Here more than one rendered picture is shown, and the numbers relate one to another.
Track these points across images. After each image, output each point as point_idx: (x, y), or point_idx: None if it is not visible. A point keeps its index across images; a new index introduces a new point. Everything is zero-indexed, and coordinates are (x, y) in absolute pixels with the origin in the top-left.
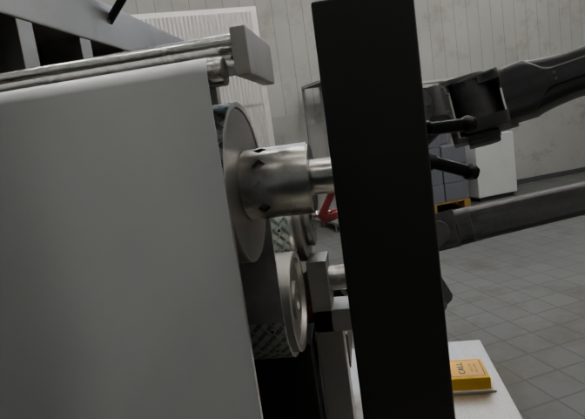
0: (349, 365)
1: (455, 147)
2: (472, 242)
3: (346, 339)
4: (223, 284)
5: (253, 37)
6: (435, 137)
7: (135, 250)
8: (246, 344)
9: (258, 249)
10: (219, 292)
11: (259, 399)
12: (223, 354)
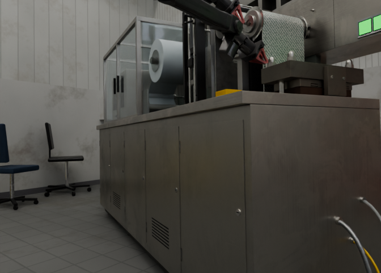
0: (241, 73)
1: (204, 0)
2: (213, 27)
3: (241, 63)
4: (212, 41)
5: (210, 4)
6: None
7: None
8: (211, 50)
9: (223, 36)
10: (213, 42)
11: (215, 60)
12: (214, 51)
